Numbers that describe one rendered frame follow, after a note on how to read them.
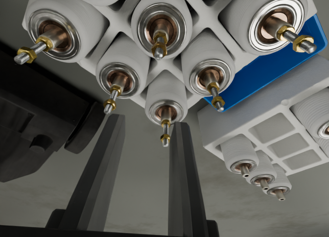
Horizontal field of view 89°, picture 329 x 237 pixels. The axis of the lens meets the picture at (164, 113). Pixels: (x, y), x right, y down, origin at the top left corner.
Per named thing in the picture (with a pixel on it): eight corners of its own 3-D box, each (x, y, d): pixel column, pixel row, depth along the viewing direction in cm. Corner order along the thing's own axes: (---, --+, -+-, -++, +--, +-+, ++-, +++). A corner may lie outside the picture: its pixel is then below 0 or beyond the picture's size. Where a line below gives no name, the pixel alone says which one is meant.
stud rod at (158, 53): (161, 29, 24) (158, 50, 18) (166, 35, 24) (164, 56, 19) (156, 35, 24) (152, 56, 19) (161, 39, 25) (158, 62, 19)
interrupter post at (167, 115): (173, 114, 37) (173, 125, 35) (163, 117, 38) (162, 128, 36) (169, 106, 36) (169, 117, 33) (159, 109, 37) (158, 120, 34)
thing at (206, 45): (204, 64, 48) (218, 104, 35) (174, 54, 46) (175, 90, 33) (223, 31, 42) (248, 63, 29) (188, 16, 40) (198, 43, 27)
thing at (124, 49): (112, 53, 47) (89, 89, 33) (123, 18, 41) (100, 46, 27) (144, 68, 49) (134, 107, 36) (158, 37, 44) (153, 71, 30)
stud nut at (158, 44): (160, 37, 20) (159, 40, 19) (170, 48, 20) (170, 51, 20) (149, 49, 21) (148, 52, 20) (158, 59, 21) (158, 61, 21)
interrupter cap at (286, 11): (283, -19, 22) (286, -19, 21) (312, 18, 24) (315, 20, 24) (235, 32, 26) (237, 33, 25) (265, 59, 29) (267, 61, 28)
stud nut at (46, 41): (42, 34, 23) (39, 35, 23) (54, 43, 24) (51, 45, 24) (36, 42, 24) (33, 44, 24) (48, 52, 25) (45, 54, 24)
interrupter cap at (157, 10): (188, 50, 28) (188, 52, 27) (144, 58, 29) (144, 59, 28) (183, -4, 23) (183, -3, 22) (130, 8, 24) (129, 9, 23)
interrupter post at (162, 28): (170, 37, 26) (170, 45, 24) (155, 40, 27) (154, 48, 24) (168, 20, 25) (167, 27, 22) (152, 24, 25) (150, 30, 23)
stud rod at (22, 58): (49, 34, 25) (14, 55, 19) (56, 39, 25) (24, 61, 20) (46, 38, 25) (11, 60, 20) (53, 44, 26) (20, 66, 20)
